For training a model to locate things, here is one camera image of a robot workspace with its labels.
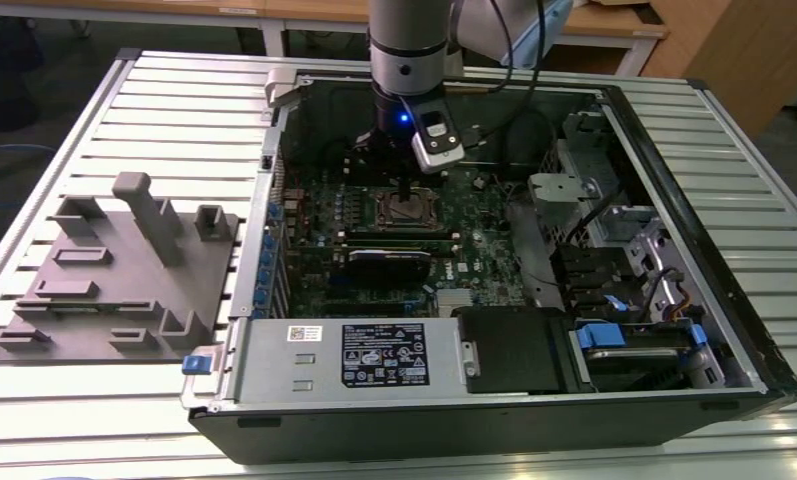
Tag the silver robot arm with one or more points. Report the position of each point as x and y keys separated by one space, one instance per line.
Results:
x=404 y=40

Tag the silver coin battery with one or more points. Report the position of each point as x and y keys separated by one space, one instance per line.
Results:
x=478 y=181

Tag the green motherboard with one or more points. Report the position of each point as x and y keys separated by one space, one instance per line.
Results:
x=491 y=250

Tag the black graphics card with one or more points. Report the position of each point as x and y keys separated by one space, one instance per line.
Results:
x=384 y=272

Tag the perforated metal drive cage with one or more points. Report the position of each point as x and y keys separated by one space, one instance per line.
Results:
x=598 y=160

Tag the small silver heatsink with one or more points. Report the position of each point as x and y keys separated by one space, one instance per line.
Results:
x=454 y=297

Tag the grey parts rack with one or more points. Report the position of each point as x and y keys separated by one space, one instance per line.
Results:
x=137 y=300

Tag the silver power supply unit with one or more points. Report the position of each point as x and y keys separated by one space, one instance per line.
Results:
x=271 y=370

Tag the wooden cabinet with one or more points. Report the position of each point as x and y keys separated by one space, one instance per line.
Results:
x=758 y=50

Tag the blue plastic latch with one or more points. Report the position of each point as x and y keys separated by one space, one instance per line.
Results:
x=196 y=365

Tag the dark office chair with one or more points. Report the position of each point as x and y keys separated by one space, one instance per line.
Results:
x=4 y=75

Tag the silver hard disk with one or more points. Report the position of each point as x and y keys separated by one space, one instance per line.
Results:
x=631 y=354

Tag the blue plastic clip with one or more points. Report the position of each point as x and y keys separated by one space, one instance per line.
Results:
x=697 y=335

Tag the black PC case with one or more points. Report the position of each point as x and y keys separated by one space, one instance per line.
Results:
x=438 y=435

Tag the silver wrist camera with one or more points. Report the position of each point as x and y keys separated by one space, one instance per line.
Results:
x=438 y=137

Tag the silver metal bracket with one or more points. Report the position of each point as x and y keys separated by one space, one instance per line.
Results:
x=560 y=187

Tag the wooden desk white frame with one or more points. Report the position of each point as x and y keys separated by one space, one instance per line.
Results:
x=137 y=3
x=631 y=25

